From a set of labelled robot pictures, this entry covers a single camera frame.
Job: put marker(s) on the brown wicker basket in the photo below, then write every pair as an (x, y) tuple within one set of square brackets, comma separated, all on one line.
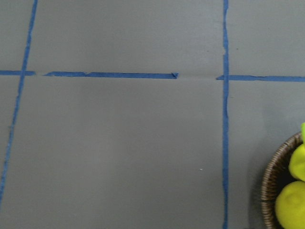
[(276, 176)]

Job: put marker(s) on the yellow banana right curved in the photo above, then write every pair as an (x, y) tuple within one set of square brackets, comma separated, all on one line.
[(297, 160)]

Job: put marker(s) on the yellow lemon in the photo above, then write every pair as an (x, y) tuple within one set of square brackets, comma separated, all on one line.
[(290, 206)]

